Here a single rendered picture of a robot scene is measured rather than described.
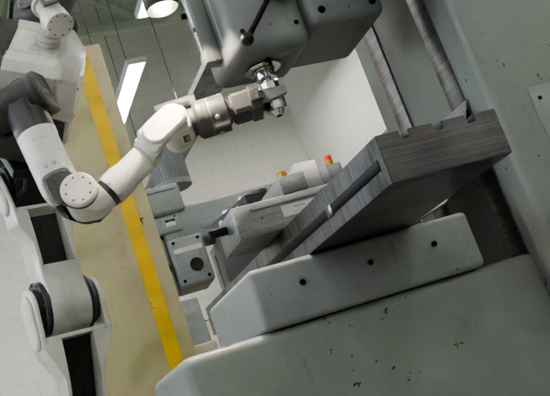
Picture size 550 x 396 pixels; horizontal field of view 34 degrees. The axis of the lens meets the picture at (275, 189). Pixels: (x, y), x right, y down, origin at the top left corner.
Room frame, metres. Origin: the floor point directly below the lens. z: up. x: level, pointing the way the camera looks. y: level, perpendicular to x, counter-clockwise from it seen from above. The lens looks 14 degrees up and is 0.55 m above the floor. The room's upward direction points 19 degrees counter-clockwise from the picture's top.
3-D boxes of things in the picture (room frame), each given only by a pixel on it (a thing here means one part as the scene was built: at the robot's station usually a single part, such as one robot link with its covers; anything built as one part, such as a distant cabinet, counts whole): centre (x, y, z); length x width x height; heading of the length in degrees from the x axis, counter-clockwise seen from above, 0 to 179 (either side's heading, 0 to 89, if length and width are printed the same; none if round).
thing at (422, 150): (1.99, -0.05, 0.88); 1.24 x 0.23 x 0.08; 22
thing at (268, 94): (1.91, -0.07, 1.23); 0.06 x 0.02 x 0.03; 95
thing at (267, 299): (1.94, -0.07, 0.78); 0.50 x 0.35 x 0.12; 112
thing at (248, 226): (1.92, -0.04, 0.97); 0.35 x 0.15 x 0.11; 110
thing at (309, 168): (1.93, -0.07, 1.03); 0.06 x 0.05 x 0.06; 20
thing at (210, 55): (1.90, 0.04, 1.44); 0.04 x 0.04 x 0.21; 22
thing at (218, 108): (1.93, 0.03, 1.23); 0.13 x 0.12 x 0.10; 5
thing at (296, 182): (1.91, -0.02, 1.01); 0.15 x 0.06 x 0.04; 20
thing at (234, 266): (2.31, 0.09, 1.02); 0.22 x 0.12 x 0.20; 33
